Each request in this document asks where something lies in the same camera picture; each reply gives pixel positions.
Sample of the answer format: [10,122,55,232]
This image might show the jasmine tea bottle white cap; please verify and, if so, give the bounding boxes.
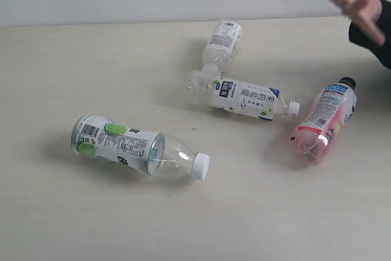
[187,71,300,121]

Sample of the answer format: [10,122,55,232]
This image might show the milky white drink bottle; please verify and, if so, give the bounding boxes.
[202,20,242,72]

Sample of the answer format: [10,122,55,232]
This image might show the pink drink bottle black cap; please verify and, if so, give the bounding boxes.
[289,77,357,167]

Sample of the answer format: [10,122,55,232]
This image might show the green lime label clear bottle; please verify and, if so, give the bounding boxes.
[71,115,210,181]

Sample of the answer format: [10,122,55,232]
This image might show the black sleeved forearm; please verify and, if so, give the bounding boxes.
[348,0,391,71]

